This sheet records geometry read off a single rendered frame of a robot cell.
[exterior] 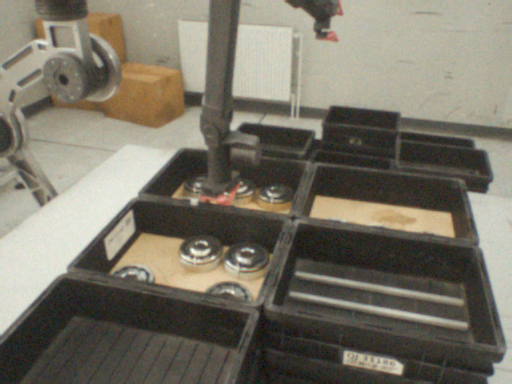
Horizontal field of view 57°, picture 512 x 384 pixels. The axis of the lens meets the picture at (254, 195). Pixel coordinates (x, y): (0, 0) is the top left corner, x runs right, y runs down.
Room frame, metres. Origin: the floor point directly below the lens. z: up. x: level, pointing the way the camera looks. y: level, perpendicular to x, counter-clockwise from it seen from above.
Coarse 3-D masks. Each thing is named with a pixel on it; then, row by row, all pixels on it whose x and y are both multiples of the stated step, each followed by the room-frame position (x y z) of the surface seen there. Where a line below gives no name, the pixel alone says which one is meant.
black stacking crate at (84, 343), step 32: (64, 288) 0.68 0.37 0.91; (96, 288) 0.67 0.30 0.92; (32, 320) 0.59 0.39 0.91; (64, 320) 0.66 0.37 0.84; (96, 320) 0.68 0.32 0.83; (128, 320) 0.66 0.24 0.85; (160, 320) 0.64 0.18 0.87; (192, 320) 0.62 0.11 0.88; (224, 320) 0.61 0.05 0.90; (0, 352) 0.52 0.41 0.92; (32, 352) 0.57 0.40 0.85; (64, 352) 0.60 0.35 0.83; (96, 352) 0.60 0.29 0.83; (128, 352) 0.60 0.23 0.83; (160, 352) 0.60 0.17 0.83; (192, 352) 0.60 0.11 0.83; (224, 352) 0.60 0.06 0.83
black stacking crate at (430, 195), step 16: (320, 176) 1.16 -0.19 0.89; (336, 176) 1.15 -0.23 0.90; (352, 176) 1.14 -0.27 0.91; (368, 176) 1.13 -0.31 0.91; (384, 176) 1.12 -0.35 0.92; (400, 176) 1.11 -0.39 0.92; (320, 192) 1.16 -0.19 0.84; (336, 192) 1.15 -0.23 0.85; (352, 192) 1.14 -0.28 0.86; (368, 192) 1.13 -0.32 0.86; (384, 192) 1.12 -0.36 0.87; (400, 192) 1.11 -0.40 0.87; (416, 192) 1.10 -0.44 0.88; (432, 192) 1.09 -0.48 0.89; (448, 192) 1.08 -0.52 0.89; (304, 208) 0.96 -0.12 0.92; (416, 208) 1.09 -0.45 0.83; (432, 208) 1.08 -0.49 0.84; (448, 208) 1.07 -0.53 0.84; (464, 224) 0.91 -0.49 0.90
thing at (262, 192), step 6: (264, 186) 1.16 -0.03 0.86; (270, 186) 1.16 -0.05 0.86; (282, 186) 1.17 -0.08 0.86; (288, 186) 1.16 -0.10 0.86; (258, 192) 1.13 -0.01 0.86; (264, 192) 1.13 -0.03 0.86; (288, 192) 1.13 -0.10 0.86; (264, 198) 1.10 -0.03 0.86; (270, 198) 1.10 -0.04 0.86; (276, 198) 1.10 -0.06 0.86; (282, 198) 1.10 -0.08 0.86; (288, 198) 1.10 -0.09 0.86
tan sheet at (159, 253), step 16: (144, 240) 0.95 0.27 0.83; (160, 240) 0.95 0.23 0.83; (176, 240) 0.95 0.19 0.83; (128, 256) 0.88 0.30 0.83; (144, 256) 0.88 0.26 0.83; (160, 256) 0.88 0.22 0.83; (176, 256) 0.88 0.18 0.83; (160, 272) 0.82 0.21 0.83; (176, 272) 0.82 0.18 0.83; (192, 272) 0.82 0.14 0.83; (208, 272) 0.82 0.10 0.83; (224, 272) 0.82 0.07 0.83; (192, 288) 0.77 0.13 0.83; (256, 288) 0.77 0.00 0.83
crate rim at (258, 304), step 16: (128, 208) 0.94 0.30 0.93; (192, 208) 0.94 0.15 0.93; (208, 208) 0.94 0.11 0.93; (224, 208) 0.94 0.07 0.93; (112, 224) 0.87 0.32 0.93; (288, 224) 0.87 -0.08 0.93; (96, 240) 0.81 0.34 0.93; (80, 256) 0.75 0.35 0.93; (272, 256) 0.75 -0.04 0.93; (80, 272) 0.70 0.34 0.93; (96, 272) 0.70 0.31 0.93; (272, 272) 0.70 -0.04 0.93; (160, 288) 0.66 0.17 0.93; (176, 288) 0.66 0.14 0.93; (240, 304) 0.62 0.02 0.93; (256, 304) 0.61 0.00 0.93
